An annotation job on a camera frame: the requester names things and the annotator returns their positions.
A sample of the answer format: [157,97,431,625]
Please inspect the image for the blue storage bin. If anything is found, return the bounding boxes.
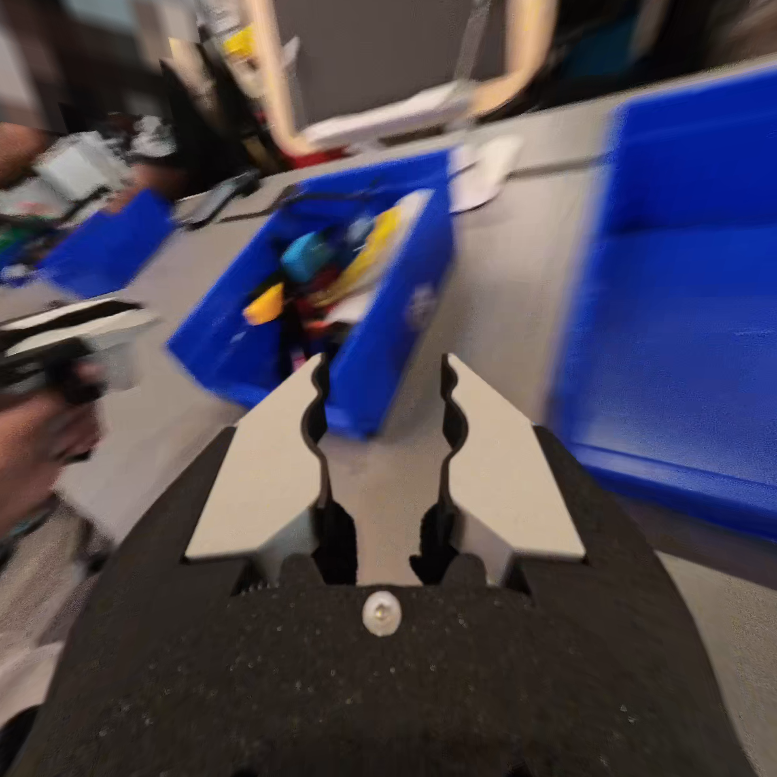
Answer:
[38,188,178,299]
[548,59,777,542]

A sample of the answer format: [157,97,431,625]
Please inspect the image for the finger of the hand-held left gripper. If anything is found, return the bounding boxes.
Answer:
[0,310,160,392]
[0,299,145,331]

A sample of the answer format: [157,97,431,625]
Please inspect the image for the blue wristband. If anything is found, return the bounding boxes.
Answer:
[5,510,57,539]

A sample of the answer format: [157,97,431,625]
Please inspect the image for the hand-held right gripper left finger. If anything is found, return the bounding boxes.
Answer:
[184,353,359,586]

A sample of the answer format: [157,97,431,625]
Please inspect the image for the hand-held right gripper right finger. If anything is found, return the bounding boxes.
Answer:
[410,354,588,586]

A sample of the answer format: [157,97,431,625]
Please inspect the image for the yellow orange square cup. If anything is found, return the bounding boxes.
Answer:
[242,282,287,327]

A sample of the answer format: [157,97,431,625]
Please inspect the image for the blue bin with tag sticker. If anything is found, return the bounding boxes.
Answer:
[166,152,457,440]

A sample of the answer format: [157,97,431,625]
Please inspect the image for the black panel wooden edge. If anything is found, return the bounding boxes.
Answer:
[248,0,560,154]

